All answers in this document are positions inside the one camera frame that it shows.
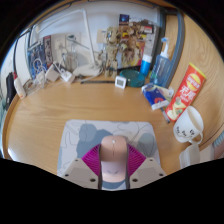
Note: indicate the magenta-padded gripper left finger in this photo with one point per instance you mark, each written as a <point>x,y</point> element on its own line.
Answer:
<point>76,171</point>

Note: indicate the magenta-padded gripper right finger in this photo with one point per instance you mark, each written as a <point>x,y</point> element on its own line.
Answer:
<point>150,171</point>

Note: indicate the pink computer mouse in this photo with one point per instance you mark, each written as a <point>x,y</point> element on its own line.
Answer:
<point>113,156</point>

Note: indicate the grey patterned mouse pad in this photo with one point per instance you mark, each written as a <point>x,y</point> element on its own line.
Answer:
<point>86,133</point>

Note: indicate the clear plastic container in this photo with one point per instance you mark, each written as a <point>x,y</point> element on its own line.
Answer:
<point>189,156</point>

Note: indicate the white mug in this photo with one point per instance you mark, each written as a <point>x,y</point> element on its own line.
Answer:
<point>186,125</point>

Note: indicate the blue tissue pack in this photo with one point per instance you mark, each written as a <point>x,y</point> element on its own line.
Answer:
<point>154,96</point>

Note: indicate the green striped cloth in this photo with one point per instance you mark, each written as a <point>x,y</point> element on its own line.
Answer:
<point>219,140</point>

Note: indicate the red chips can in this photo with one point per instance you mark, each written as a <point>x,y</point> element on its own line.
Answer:
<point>186,91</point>

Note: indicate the black pen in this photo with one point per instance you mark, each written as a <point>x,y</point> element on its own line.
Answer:
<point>96,81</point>

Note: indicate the small white desk clock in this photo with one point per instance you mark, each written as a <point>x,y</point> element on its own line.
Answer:
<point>120,82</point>

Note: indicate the teal round tin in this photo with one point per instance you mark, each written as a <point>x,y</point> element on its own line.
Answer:
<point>135,78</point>

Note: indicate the white power strip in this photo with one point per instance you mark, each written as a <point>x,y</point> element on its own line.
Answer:
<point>66,76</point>

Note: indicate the white red-capped pump bottle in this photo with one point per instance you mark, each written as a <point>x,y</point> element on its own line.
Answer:
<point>19,88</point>

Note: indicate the white desk lamp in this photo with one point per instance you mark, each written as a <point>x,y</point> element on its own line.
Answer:
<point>86,70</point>

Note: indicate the blue spray bottle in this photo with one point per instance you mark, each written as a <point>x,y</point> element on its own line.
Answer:
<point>160,70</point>

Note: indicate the blue robot model kit box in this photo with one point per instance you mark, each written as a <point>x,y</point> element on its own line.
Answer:
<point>38,55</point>

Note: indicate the wooden figurine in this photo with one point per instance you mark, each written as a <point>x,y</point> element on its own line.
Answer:
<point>111,50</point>

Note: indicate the grey metal desk frame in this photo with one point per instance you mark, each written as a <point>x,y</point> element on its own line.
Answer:
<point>176,50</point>

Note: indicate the white wall socket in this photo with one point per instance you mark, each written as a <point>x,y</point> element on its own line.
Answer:
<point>59,41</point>

